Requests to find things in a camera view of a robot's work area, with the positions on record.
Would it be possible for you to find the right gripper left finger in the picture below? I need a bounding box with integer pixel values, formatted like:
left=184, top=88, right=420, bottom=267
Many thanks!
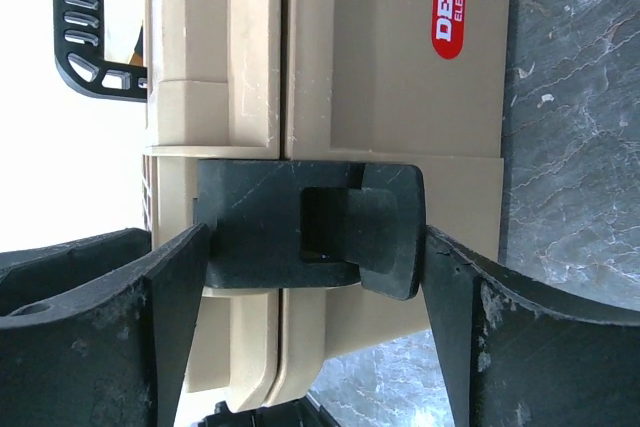
left=1, top=224, right=210, bottom=426

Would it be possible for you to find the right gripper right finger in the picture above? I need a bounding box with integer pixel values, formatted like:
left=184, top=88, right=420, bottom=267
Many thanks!
left=422, top=227, right=639, bottom=426

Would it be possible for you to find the tan plastic toolbox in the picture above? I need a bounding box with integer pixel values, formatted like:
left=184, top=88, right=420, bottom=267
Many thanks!
left=52, top=0, right=514, bottom=414

